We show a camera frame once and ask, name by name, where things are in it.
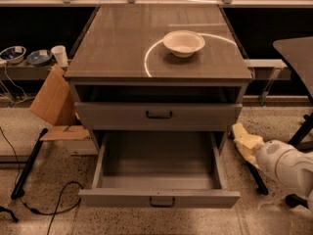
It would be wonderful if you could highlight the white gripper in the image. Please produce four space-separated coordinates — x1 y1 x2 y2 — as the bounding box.
232 122 288 176

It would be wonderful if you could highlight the yellow sponge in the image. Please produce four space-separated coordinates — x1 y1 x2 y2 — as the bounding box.
242 134 264 150

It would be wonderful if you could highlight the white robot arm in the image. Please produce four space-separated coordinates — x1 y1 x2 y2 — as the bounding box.
232 122 313 212

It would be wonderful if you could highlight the open grey lower drawer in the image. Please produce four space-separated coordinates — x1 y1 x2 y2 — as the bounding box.
79 131 240 209

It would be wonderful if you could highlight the white bowl on counter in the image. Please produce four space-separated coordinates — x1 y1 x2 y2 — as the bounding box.
163 30 205 58

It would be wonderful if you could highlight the grey drawer cabinet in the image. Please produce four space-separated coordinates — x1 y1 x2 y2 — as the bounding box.
66 4 251 146

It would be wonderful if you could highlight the closed grey upper drawer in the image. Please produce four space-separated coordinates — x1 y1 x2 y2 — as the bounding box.
75 102 242 131

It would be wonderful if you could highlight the black caster foot right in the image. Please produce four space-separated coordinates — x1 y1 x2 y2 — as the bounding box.
285 194 308 208

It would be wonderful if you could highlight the brown cardboard box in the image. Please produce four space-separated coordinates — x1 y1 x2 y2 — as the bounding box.
29 65 89 141

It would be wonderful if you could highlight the white paper cup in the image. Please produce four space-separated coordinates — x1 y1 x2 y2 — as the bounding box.
51 45 68 68

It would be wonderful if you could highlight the blue bowl near cup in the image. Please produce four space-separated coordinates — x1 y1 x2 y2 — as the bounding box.
26 49 52 67

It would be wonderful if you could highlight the black left table leg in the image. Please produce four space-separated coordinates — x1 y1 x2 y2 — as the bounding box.
11 128 48 200

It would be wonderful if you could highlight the blue bowl far left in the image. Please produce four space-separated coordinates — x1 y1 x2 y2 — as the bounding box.
0 46 26 65

